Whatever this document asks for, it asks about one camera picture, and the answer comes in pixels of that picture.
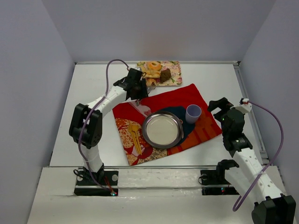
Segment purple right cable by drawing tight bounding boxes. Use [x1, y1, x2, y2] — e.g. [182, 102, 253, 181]
[233, 98, 284, 212]

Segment red patterned cloth mat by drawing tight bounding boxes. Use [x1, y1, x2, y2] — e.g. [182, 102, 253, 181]
[113, 84, 221, 166]

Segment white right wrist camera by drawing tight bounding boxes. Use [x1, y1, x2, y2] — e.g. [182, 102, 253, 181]
[231, 103, 252, 114]

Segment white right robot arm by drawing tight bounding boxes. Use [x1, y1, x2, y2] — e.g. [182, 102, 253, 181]
[208, 98, 296, 224]

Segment sugared round bun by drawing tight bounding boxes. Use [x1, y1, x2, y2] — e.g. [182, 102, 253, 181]
[146, 78, 157, 87]

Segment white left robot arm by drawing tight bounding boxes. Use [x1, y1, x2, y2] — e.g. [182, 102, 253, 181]
[69, 68, 148, 185]

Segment silver metal plate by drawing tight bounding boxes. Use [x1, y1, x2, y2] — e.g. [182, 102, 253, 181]
[142, 111, 184, 149]

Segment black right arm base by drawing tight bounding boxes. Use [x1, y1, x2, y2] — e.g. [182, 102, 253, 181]
[198, 169, 239, 196]

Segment lavender plastic cup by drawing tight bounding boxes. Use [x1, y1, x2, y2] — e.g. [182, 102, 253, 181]
[185, 105, 202, 124]

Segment small round pale bun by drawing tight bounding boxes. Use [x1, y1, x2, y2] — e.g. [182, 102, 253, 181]
[138, 66, 146, 72]

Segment jam pastry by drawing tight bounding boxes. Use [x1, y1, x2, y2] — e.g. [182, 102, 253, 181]
[144, 70, 161, 79]

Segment glazed ring donut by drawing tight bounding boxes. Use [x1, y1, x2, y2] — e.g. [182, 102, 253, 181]
[147, 61, 162, 71]

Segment floral rectangular tray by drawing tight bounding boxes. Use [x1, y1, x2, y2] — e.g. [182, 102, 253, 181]
[136, 61, 182, 87]

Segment brown chocolate croissant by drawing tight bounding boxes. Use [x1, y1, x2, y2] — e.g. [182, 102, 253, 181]
[160, 69, 171, 83]

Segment metal tongs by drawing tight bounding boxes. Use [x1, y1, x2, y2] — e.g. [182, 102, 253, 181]
[135, 78, 156, 105]

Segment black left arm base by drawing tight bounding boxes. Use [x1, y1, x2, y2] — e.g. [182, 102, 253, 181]
[73, 168, 119, 196]

